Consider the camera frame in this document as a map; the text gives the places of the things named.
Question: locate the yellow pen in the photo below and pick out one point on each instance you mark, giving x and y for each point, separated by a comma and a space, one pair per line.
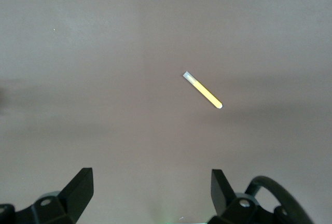
205, 91

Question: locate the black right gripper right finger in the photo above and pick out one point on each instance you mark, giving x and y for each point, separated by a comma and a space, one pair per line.
220, 193

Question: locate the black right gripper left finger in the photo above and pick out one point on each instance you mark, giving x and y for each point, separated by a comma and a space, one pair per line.
79, 193

